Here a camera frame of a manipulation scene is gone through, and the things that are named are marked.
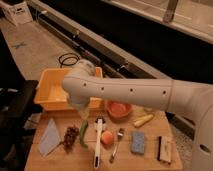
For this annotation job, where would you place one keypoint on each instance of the light blue towel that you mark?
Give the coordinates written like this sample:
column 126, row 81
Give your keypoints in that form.
column 50, row 139

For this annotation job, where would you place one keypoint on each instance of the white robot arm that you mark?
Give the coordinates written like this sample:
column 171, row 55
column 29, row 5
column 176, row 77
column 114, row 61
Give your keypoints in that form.
column 189, row 99

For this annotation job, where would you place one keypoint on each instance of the green chili pepper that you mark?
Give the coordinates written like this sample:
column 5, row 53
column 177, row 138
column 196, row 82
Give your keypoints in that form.
column 82, row 132

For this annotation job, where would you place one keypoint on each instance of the metal fork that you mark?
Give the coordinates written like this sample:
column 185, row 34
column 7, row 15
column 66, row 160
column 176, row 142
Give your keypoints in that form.
column 120, row 135

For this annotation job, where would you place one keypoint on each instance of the red bowl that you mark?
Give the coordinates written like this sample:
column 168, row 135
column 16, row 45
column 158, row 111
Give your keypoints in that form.
column 118, row 110

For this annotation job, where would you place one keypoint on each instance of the wooden cutting board table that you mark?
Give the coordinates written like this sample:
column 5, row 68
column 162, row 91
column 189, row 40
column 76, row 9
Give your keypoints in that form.
column 81, row 159

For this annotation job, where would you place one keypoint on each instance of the yellow plastic tub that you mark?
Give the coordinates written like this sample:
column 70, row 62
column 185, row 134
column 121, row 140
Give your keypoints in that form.
column 50, row 94

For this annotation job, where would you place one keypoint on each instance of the blue sponge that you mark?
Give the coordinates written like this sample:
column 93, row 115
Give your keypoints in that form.
column 137, row 145

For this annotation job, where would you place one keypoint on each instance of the black chair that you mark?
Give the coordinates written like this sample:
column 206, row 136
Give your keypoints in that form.
column 12, row 122

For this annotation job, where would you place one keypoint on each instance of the white cardboard box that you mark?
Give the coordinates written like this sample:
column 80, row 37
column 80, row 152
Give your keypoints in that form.
column 17, row 14

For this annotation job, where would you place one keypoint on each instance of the bunch of dark grapes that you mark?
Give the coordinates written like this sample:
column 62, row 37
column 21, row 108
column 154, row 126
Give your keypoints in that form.
column 70, row 136

